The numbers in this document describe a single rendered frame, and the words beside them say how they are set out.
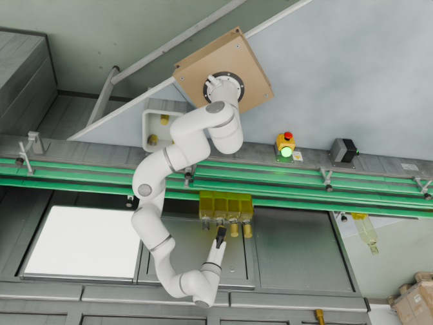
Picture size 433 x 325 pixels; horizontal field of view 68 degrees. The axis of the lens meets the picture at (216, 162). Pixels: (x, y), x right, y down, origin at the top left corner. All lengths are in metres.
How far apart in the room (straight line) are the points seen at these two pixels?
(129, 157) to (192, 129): 0.63
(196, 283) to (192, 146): 0.44
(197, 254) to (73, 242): 0.51
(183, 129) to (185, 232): 0.65
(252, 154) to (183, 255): 0.53
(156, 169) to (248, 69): 0.50
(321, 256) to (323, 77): 0.80
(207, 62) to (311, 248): 0.97
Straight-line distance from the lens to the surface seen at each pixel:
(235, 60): 1.19
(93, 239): 1.46
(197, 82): 1.22
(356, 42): 1.36
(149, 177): 0.99
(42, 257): 1.47
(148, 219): 1.05
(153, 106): 1.33
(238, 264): 1.43
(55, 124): 2.07
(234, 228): 1.34
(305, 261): 1.57
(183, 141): 0.95
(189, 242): 1.44
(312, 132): 1.55
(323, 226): 1.73
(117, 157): 1.50
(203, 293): 1.13
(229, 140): 0.97
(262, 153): 1.47
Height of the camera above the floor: 1.90
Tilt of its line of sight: 46 degrees down
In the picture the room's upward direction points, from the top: 178 degrees clockwise
